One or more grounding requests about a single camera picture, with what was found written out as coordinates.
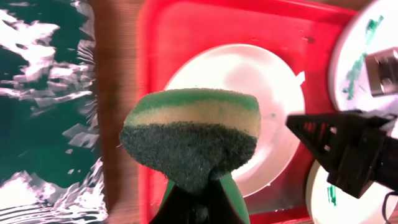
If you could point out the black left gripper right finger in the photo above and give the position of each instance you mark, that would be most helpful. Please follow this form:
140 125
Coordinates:
214 206

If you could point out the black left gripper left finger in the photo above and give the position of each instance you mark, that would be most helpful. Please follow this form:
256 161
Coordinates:
180 207

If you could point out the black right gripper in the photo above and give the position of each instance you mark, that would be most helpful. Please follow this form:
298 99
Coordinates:
355 149

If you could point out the small white plate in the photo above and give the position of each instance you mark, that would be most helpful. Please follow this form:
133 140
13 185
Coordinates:
256 71

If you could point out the green yellow scrub sponge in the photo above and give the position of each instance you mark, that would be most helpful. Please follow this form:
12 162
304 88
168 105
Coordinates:
194 136

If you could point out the large white plate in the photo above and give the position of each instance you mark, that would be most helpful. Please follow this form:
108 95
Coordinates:
374 28

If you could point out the black tub with green water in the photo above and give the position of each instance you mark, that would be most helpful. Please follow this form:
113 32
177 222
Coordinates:
51 162

